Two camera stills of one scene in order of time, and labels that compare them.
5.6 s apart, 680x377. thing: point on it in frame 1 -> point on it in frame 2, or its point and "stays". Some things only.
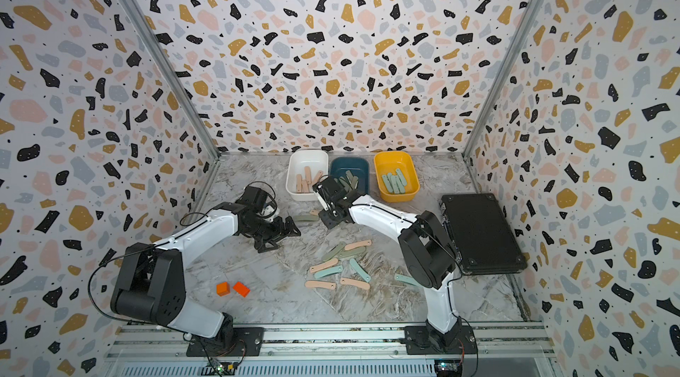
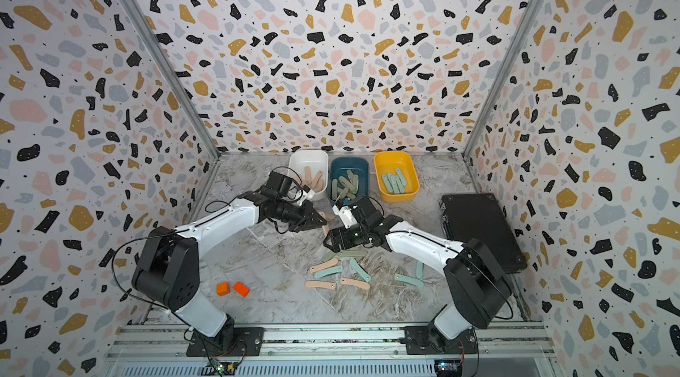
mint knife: x=395 y=184 stays
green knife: x=353 y=180 stays
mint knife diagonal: x=360 y=271 stays
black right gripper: x=326 y=221 -> x=342 y=234
